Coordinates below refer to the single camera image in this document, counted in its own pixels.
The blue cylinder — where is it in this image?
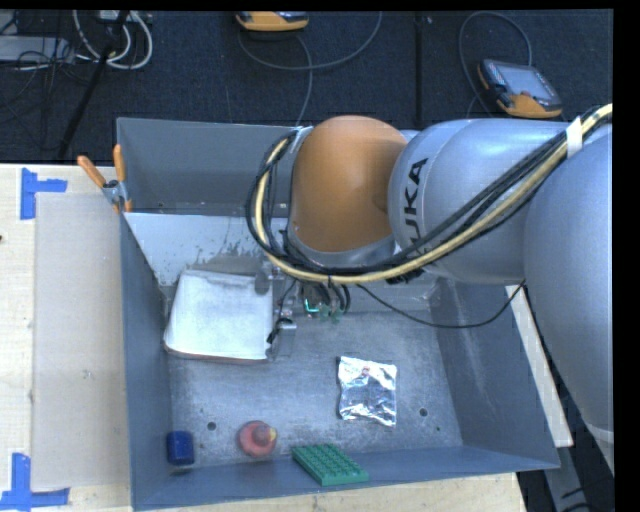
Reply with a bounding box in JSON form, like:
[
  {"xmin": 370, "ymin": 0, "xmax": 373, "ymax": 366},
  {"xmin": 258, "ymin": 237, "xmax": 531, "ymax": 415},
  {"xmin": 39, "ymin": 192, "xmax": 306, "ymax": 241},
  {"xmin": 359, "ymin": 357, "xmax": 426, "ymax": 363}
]
[{"xmin": 165, "ymin": 429, "xmax": 197, "ymax": 467}]

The white flat pad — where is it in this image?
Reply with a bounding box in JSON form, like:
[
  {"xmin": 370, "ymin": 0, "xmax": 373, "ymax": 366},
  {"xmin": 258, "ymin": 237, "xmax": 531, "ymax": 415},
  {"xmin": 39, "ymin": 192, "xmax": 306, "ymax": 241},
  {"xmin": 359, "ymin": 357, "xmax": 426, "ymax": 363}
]
[{"xmin": 162, "ymin": 268, "xmax": 276, "ymax": 364}]

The pale cardboard board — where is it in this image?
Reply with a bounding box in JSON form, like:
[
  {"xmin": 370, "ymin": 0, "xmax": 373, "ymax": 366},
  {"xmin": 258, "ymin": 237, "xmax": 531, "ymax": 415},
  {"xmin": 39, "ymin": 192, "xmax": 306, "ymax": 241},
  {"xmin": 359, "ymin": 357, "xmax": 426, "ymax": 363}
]
[{"xmin": 29, "ymin": 191, "xmax": 133, "ymax": 495}]

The green studded plate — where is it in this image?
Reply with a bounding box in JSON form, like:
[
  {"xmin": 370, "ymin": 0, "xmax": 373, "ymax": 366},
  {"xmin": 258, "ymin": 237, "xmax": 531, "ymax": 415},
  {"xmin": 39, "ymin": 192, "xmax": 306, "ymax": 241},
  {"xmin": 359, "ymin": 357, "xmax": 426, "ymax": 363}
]
[{"xmin": 290, "ymin": 442, "xmax": 371, "ymax": 488}]

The silver foil packet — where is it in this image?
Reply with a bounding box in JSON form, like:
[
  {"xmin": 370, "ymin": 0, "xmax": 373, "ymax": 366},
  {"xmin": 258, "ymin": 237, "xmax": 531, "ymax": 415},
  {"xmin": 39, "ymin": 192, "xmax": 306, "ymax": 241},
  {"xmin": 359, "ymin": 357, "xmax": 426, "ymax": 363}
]
[{"xmin": 336, "ymin": 354, "xmax": 400, "ymax": 428}]

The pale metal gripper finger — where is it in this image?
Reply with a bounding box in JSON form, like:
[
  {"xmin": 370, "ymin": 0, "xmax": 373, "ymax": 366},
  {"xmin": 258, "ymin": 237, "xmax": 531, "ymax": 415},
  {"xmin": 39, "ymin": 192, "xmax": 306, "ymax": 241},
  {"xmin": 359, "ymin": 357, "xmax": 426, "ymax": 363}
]
[
  {"xmin": 268, "ymin": 307, "xmax": 300, "ymax": 362},
  {"xmin": 253, "ymin": 263, "xmax": 283, "ymax": 297}
]

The grey metal bin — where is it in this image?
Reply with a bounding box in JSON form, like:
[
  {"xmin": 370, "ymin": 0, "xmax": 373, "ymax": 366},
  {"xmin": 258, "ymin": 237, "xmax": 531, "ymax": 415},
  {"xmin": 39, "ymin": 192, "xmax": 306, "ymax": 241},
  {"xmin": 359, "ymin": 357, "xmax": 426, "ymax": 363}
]
[{"xmin": 115, "ymin": 116, "xmax": 562, "ymax": 512}]

